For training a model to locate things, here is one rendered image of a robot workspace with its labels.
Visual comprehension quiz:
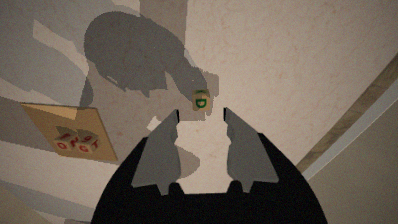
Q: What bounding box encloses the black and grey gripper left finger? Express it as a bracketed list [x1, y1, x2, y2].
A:
[91, 109, 181, 224]

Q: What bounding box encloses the tan mat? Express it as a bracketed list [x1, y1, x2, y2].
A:
[20, 103, 118, 161]

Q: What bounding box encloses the tan letter block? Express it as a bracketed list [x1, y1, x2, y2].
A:
[192, 89, 210, 111]
[75, 134, 101, 154]
[53, 132, 80, 151]

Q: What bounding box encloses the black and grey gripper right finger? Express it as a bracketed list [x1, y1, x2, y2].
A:
[223, 107, 328, 224]

